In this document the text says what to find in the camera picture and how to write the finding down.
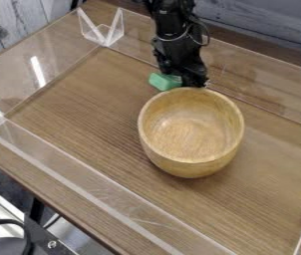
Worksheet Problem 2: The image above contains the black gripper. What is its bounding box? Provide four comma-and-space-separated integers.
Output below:
151, 33, 208, 88

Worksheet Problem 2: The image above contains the green rectangular block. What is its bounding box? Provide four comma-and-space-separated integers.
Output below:
148, 73, 181, 92

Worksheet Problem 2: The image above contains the brown wooden bowl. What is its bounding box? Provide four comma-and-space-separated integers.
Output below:
137, 88, 244, 178

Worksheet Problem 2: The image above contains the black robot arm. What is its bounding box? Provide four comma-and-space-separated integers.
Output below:
143, 0, 209, 88

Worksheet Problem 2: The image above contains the black table leg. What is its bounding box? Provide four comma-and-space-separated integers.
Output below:
29, 198, 45, 224

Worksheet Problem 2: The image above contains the clear acrylic corner bracket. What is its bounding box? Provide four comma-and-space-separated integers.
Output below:
77, 8, 124, 48

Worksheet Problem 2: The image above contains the clear acrylic tray enclosure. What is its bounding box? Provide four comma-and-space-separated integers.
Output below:
0, 1, 301, 255

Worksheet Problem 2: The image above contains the black metal base plate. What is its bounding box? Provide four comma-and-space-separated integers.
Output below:
0, 236, 77, 255

